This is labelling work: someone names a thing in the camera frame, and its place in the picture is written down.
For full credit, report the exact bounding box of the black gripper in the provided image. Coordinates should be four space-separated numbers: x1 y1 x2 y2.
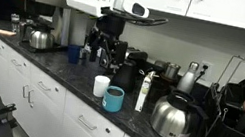
82 11 134 77

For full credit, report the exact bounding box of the white drink carton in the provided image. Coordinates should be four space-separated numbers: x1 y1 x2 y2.
133 68 158 115

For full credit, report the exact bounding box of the steel coffee carafe black lid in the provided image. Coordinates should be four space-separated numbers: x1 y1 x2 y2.
146 85 213 137
27 26 58 52

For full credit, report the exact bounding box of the small glass jar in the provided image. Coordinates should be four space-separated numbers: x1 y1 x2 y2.
7 12 22 34

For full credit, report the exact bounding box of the steel water bottle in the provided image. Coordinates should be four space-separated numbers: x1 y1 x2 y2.
175 59 201 96

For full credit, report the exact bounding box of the black gooseneck kettle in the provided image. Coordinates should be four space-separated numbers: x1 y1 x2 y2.
110 56 141 95

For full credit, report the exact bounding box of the white wall outlet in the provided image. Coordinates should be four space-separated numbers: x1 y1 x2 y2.
197 59 216 84

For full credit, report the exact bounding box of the teal mug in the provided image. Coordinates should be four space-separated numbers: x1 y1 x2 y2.
100 84 127 115

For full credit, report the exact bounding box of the black coffee grinder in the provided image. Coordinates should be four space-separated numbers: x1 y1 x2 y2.
145 71 180 114

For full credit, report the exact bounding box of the steel tumbler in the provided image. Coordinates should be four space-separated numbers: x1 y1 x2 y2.
162 61 182 82

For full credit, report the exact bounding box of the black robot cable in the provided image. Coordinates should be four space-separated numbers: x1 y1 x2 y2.
104 6 170 32

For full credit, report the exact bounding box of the tan flat block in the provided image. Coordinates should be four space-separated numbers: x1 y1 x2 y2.
0 28 18 39

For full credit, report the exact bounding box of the white mug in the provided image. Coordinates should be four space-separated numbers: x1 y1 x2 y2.
91 74 112 99

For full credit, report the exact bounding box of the dark blue plastic cup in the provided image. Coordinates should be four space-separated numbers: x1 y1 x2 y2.
65 43 83 66

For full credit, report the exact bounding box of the black plug with cable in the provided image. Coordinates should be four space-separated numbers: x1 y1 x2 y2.
194 63 210 85

